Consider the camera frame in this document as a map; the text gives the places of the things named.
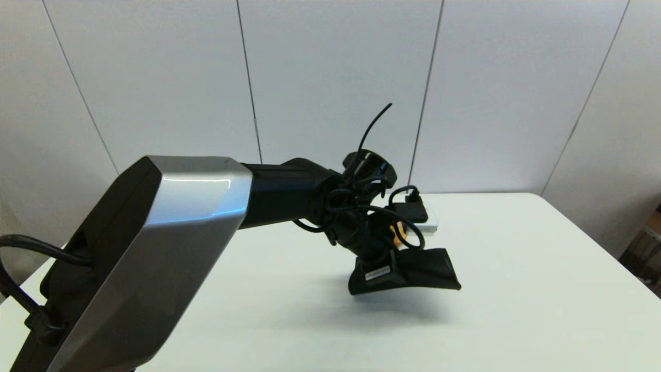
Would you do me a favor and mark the black glasses case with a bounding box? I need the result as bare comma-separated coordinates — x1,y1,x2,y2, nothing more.
349,248,462,296

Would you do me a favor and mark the cream filled bread bun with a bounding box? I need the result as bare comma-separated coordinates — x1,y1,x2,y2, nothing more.
390,221,410,250

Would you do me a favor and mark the grey metal rack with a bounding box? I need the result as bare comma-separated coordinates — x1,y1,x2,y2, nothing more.
618,227,661,299

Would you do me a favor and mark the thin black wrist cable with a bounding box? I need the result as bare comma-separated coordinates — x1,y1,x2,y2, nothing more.
293,103,427,252

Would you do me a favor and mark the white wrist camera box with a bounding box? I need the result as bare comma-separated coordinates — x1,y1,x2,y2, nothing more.
386,203,440,237

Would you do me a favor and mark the thick black elbow cable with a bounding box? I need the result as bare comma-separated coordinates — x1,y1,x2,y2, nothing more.
0,235,93,344

